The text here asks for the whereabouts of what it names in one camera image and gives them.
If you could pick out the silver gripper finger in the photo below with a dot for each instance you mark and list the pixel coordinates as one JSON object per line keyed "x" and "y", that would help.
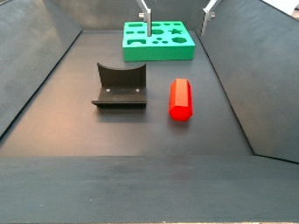
{"x": 209, "y": 14}
{"x": 146, "y": 15}

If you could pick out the red hexagonal prism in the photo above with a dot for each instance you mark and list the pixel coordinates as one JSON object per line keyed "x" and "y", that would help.
{"x": 181, "y": 100}

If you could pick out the black curved holder stand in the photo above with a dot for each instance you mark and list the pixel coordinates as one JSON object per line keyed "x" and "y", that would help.
{"x": 122, "y": 87}

